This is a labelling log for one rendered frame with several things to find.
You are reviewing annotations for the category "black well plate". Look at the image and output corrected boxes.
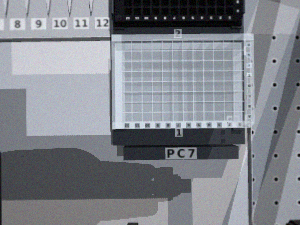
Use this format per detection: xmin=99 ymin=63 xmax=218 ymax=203
xmin=114 ymin=0 xmax=243 ymax=27

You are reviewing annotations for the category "grey flat base plate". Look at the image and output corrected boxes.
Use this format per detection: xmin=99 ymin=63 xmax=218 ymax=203
xmin=252 ymin=34 xmax=300 ymax=225

